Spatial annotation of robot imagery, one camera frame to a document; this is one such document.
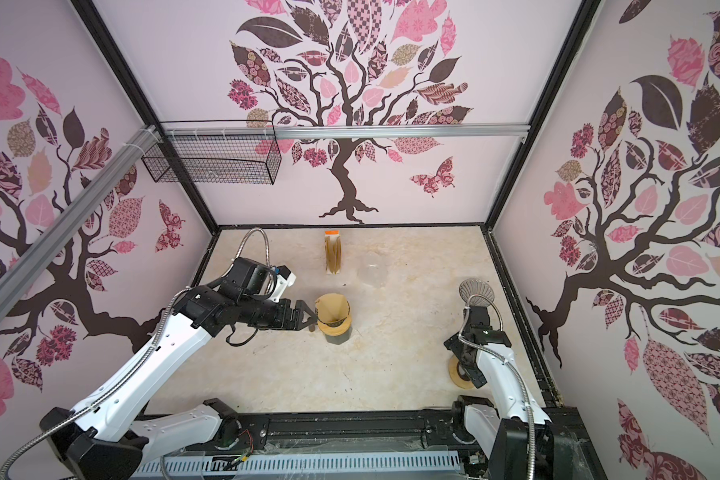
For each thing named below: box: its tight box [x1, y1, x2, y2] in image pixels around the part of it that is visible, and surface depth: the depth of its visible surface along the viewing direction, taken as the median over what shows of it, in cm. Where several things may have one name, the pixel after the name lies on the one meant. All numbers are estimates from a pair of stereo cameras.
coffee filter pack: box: [324, 230, 342, 275], surface depth 107 cm
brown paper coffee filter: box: [315, 293, 349, 322], surface depth 83 cm
